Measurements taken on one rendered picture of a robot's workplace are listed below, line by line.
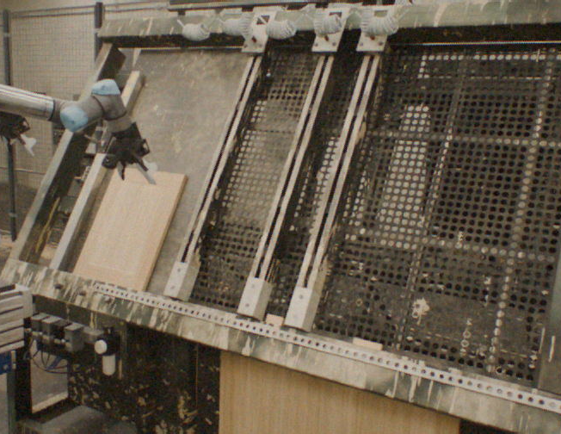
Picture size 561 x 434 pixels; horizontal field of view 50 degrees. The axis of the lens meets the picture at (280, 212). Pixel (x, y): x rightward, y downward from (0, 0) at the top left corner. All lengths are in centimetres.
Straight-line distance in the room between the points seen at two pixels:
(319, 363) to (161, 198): 97
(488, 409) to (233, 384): 102
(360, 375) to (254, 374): 60
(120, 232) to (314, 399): 100
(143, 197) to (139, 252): 24
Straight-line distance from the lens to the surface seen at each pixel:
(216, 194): 226
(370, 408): 213
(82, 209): 267
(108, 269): 247
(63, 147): 292
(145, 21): 295
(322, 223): 200
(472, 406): 175
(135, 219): 249
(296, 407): 227
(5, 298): 205
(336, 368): 186
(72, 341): 238
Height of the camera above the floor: 159
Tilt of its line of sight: 10 degrees down
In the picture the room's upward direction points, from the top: 2 degrees clockwise
